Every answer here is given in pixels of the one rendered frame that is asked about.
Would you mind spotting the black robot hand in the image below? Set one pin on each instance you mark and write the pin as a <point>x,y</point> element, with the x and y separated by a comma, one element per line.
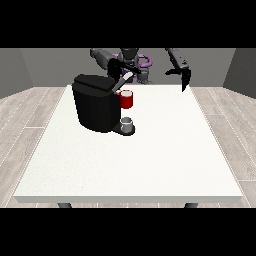
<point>114,68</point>
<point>185,76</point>

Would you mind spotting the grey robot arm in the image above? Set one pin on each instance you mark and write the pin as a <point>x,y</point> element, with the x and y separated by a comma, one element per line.
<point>100,55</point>
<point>177,57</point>

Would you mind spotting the pale grey machine lid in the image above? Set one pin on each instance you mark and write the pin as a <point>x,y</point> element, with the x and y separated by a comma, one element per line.
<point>124,80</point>

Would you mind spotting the red pod holder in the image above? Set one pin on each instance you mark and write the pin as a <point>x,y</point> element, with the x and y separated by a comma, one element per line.
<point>126,101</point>

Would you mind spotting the black coffee machine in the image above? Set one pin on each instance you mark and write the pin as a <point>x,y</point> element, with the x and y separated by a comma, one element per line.
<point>95,106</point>

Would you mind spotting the grey robot trunk purple rings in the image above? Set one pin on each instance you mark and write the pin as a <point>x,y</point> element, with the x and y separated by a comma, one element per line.
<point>142,63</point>

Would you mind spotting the small grey cup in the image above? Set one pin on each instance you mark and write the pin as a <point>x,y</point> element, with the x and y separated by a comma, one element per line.
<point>127,124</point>

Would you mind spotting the dark table leg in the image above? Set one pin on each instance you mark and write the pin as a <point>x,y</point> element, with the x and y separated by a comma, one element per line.
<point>64,205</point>
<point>191,205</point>

